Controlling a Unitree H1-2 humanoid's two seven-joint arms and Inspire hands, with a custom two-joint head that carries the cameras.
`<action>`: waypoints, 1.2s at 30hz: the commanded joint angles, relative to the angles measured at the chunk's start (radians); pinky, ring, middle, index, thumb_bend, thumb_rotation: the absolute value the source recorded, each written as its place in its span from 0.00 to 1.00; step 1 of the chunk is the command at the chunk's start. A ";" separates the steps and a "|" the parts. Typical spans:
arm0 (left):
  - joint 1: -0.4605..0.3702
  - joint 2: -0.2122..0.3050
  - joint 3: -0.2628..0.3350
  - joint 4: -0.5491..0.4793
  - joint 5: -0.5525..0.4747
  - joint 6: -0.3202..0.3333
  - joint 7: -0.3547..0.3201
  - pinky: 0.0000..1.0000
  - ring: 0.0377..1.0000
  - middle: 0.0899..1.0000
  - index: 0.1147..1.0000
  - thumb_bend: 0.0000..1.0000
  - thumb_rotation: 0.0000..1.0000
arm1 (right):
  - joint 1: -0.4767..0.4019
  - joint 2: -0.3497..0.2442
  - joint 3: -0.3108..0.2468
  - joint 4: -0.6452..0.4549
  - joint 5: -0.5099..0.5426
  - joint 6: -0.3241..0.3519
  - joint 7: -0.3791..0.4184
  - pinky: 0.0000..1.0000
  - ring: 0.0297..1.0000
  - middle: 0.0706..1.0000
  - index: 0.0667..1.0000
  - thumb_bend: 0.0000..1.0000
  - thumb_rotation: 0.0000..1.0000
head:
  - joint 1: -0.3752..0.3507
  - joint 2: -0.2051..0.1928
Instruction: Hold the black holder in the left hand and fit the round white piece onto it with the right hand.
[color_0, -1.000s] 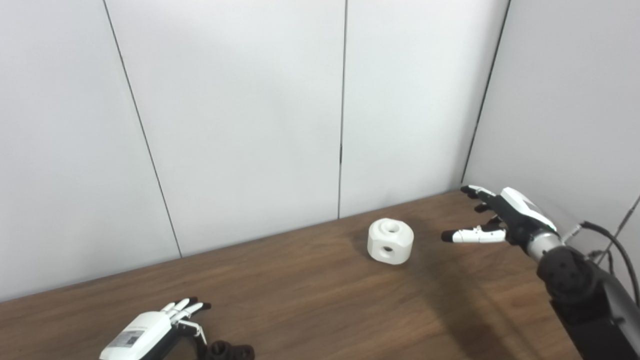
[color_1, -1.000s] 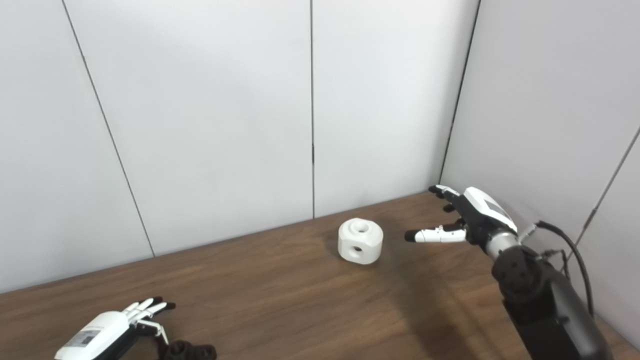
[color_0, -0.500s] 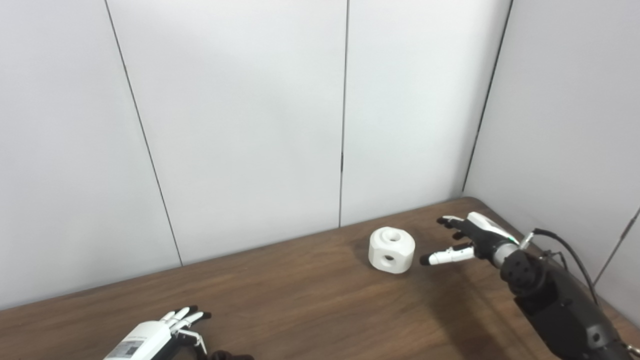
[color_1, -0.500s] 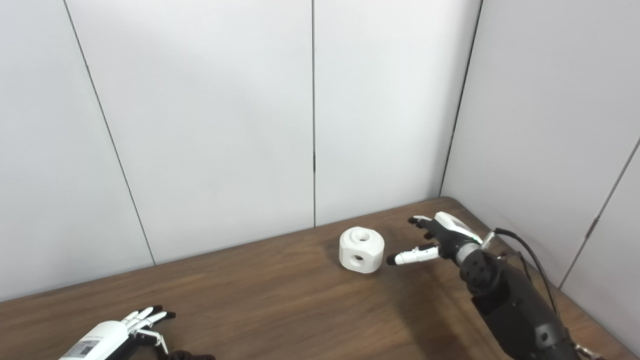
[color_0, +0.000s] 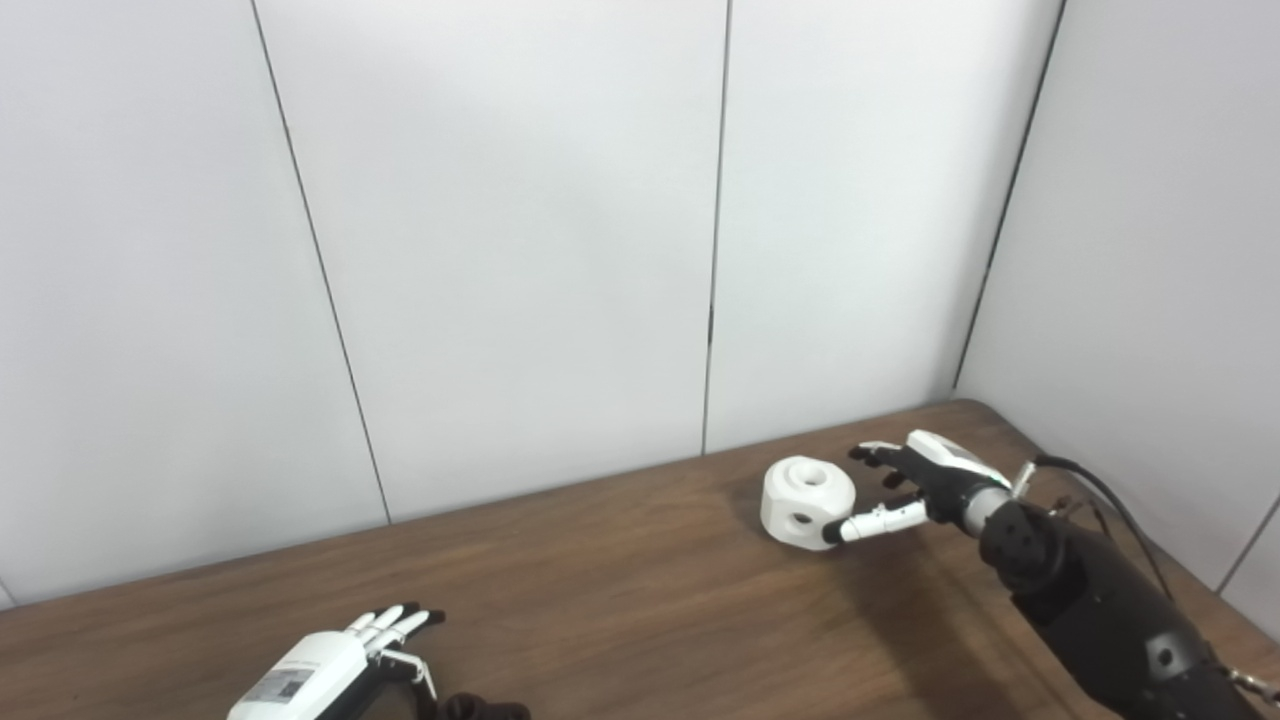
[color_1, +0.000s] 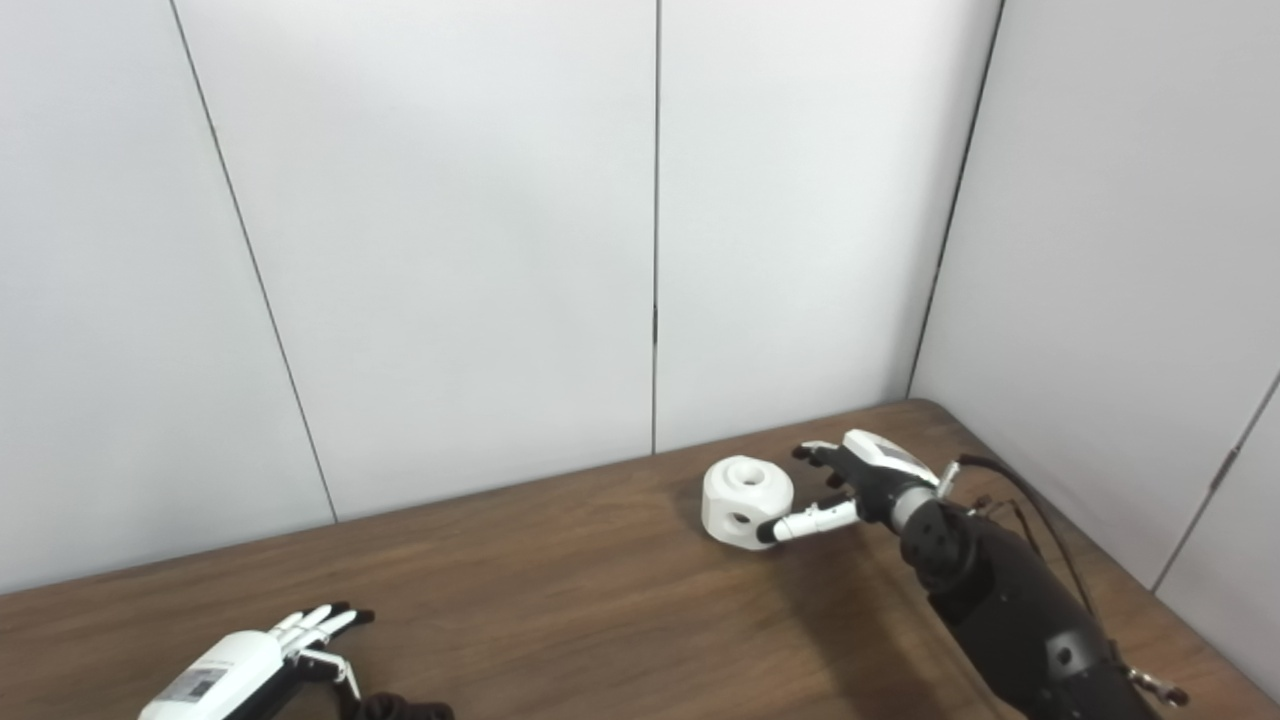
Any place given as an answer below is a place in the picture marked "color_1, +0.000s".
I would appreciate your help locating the round white plastic piece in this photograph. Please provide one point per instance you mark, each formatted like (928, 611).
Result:
(735, 505)

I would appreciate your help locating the black plastic holder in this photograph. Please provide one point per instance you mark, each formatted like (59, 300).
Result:
(400, 710)

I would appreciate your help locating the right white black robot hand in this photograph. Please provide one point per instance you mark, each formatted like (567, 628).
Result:
(875, 485)

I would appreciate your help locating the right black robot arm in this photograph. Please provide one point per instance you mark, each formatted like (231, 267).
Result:
(1000, 600)

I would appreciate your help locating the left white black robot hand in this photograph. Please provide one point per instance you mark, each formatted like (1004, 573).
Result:
(230, 670)

